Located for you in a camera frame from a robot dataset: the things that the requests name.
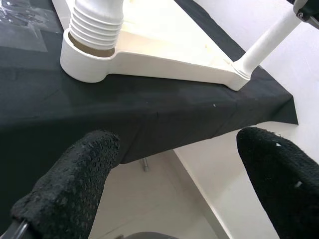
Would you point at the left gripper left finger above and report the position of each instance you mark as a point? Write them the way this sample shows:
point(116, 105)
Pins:
point(69, 179)

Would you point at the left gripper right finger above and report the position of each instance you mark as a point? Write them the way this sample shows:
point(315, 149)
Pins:
point(286, 184)

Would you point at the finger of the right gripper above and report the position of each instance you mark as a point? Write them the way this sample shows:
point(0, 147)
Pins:
point(311, 10)

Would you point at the white plastic table leg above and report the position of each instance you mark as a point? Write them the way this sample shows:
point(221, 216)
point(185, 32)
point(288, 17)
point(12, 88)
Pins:
point(269, 42)
point(94, 27)

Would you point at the grey metal table leg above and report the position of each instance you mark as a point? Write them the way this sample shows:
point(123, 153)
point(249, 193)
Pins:
point(145, 165)

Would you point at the black tablecloth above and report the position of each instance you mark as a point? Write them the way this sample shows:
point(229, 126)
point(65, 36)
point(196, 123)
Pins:
point(149, 112)

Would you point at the white plastic table top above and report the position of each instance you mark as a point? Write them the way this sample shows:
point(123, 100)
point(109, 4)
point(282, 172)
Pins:
point(159, 49)

